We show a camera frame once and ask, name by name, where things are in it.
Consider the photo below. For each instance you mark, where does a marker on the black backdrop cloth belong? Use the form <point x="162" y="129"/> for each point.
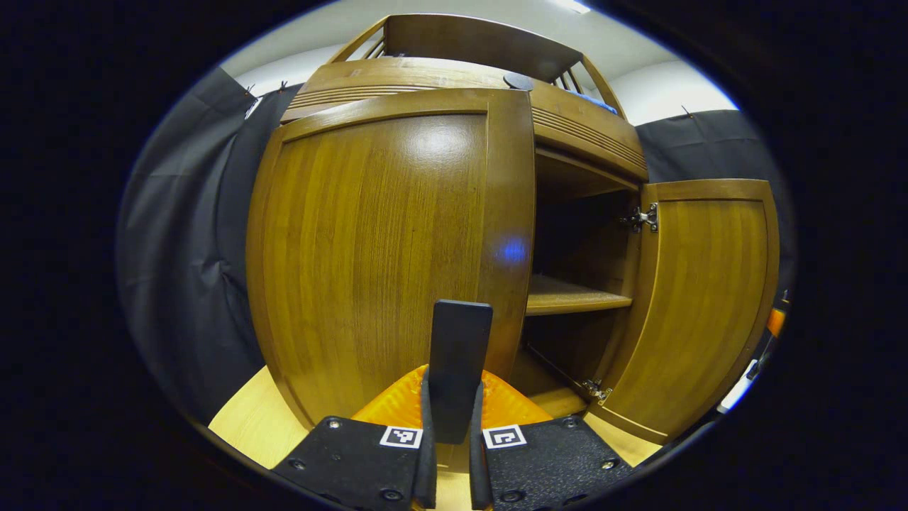
<point x="184" y="248"/>

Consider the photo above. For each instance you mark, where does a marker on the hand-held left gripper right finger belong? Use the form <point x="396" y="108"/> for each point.
<point x="477" y="475"/>

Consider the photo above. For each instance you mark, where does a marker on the blue towel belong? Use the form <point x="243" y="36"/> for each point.
<point x="596" y="101"/>

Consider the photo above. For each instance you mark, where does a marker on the wooden cabinet door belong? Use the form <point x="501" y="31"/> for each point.
<point x="702" y="305"/>
<point x="369" y="248"/>

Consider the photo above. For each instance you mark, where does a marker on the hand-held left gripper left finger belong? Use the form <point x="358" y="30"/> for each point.
<point x="424" y="475"/>

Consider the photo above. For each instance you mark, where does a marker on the wooden drawer with black knob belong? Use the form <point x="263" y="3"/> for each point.
<point x="425" y="71"/>

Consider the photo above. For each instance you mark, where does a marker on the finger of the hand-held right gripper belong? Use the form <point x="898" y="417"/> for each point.
<point x="777" y="321"/>

